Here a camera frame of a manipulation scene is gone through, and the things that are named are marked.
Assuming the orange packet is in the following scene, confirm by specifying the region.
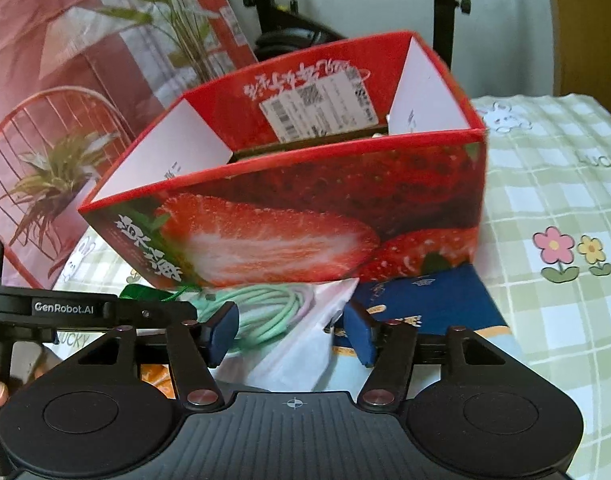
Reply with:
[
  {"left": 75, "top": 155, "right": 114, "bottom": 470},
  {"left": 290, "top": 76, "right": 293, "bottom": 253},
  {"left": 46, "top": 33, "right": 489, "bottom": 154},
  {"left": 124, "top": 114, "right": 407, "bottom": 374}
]
[{"left": 139, "top": 361, "right": 180, "bottom": 400}]

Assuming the navy blue packet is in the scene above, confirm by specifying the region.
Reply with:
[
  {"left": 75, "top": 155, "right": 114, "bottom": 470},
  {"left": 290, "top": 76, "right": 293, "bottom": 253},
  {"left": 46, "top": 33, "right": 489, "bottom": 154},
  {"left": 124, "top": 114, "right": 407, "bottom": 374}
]
[{"left": 329, "top": 261, "right": 512, "bottom": 358}]

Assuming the wall poster with plants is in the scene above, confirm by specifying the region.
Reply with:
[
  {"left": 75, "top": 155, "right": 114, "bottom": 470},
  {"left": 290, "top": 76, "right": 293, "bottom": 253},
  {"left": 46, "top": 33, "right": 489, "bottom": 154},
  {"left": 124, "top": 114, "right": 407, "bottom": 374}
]
[{"left": 0, "top": 0, "right": 259, "bottom": 291}]

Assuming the black metal stand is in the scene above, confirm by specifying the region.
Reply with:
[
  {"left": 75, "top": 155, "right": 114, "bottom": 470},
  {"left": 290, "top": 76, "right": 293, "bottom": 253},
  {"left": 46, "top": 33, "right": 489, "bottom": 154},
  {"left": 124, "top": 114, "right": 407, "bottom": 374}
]
[{"left": 432, "top": 0, "right": 475, "bottom": 70}]

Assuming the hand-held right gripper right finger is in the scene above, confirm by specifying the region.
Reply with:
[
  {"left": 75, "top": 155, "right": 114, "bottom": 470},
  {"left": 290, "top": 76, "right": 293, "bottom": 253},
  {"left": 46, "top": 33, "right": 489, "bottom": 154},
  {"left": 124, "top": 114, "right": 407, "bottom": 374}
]
[{"left": 342, "top": 304, "right": 492, "bottom": 409}]

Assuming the mint green cable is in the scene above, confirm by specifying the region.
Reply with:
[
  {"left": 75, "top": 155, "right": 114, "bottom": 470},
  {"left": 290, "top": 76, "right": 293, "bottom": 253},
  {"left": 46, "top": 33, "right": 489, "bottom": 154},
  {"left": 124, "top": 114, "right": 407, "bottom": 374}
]
[{"left": 185, "top": 282, "right": 312, "bottom": 353}]

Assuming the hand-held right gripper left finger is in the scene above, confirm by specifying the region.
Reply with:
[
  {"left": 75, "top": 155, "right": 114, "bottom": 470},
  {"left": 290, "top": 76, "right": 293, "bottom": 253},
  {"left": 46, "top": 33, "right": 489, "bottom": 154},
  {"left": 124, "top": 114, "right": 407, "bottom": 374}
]
[{"left": 78, "top": 302, "right": 239, "bottom": 409}]

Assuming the yellow wooden door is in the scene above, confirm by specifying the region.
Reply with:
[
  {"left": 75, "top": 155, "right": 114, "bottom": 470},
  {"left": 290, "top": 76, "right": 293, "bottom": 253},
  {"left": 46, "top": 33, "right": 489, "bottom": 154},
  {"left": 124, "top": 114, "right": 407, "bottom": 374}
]
[{"left": 542, "top": 0, "right": 611, "bottom": 128}]

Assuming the black exercise machine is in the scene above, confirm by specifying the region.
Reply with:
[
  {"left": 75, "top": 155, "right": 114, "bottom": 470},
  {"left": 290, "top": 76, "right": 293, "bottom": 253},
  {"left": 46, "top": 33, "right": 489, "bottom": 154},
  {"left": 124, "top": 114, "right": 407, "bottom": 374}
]
[{"left": 242, "top": 0, "right": 347, "bottom": 64}]

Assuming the red strawberry print cardboard box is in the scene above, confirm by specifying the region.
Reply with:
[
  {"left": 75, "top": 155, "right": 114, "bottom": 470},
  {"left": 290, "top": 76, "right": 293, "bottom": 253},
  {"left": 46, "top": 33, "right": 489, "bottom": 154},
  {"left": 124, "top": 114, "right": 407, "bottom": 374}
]
[{"left": 78, "top": 30, "right": 487, "bottom": 291}]

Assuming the white plastic bag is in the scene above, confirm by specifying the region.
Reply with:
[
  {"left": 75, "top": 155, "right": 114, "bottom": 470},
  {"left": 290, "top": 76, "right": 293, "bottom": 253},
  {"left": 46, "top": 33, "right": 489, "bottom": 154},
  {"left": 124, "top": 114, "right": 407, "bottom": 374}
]
[{"left": 212, "top": 276, "right": 362, "bottom": 395}]

